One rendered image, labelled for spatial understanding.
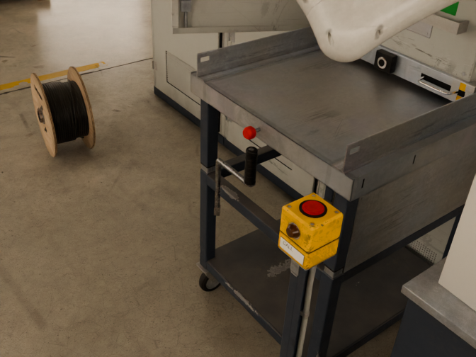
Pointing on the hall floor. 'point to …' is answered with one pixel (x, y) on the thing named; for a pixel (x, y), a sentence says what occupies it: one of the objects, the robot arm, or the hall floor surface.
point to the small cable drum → (63, 111)
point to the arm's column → (427, 336)
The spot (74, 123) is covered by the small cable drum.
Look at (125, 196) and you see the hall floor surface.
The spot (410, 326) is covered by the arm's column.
